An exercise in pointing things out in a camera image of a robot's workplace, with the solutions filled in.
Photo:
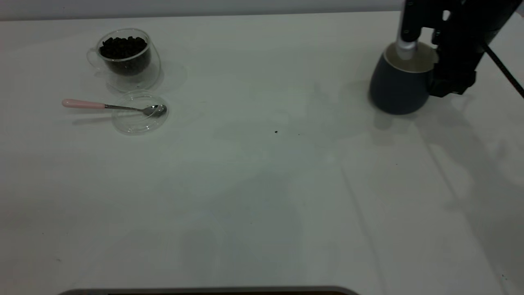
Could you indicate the dark coffee beans pile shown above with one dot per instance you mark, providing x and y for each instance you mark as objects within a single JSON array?
[{"x": 125, "y": 51}]

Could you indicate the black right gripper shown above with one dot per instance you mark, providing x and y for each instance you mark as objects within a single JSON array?
[{"x": 479, "y": 18}]

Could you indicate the dark grey ceramic mug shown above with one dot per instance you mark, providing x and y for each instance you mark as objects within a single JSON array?
[{"x": 397, "y": 90}]

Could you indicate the clear glass cup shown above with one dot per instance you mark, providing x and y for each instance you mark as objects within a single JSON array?
[{"x": 131, "y": 80}]

